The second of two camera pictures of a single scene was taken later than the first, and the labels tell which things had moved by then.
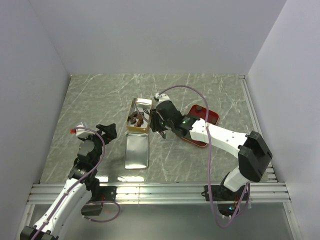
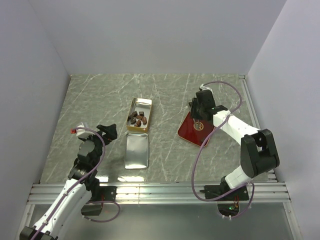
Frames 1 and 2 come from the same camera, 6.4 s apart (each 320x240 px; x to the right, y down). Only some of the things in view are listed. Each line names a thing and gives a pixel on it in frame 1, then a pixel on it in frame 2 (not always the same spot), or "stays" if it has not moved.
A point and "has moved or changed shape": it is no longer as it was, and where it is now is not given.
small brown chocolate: (139, 123) stays
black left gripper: (110, 130) stays
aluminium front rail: (188, 192) stays
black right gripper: (154, 125) → (194, 105)
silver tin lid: (136, 150) stays
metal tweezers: (163, 134) has moved or changed shape
